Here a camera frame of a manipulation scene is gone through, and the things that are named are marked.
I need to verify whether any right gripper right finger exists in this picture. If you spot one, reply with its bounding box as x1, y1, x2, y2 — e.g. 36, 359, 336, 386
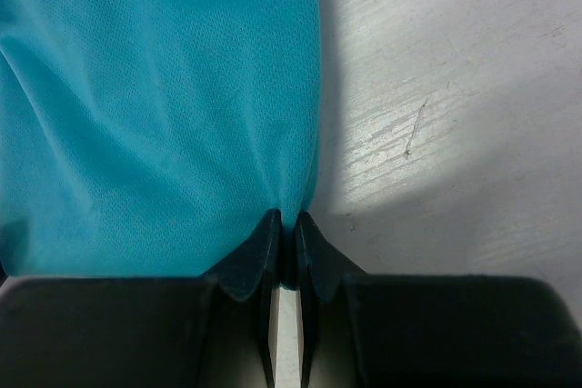
295, 214, 581, 387

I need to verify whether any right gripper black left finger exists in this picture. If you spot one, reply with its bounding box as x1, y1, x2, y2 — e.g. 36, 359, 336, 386
1, 210, 281, 387

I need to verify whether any teal t shirt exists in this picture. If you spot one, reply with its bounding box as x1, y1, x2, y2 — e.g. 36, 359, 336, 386
1, 0, 321, 277

